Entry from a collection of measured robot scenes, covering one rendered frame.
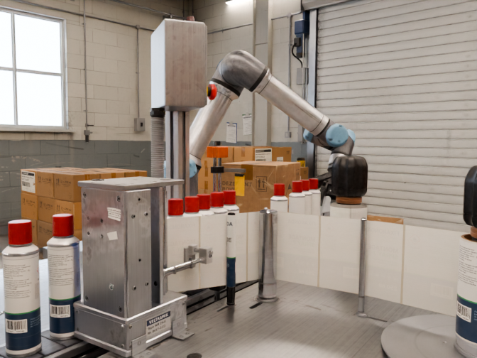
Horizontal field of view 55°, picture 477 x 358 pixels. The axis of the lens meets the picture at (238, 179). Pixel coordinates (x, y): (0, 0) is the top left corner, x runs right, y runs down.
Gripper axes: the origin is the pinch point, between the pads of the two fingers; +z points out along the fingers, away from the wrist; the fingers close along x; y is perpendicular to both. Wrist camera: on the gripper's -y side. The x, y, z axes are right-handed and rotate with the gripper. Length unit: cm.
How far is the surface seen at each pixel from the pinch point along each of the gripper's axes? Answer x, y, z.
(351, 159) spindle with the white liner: -55, 30, 5
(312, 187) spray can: -14.0, 1.4, -5.5
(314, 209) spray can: -10.8, 2.6, 0.8
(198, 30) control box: -85, 1, -11
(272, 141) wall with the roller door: 364, -275, -240
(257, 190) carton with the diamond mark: -5.2, -25.6, -6.5
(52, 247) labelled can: -97, 1, 45
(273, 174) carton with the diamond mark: -7.5, -19.1, -12.7
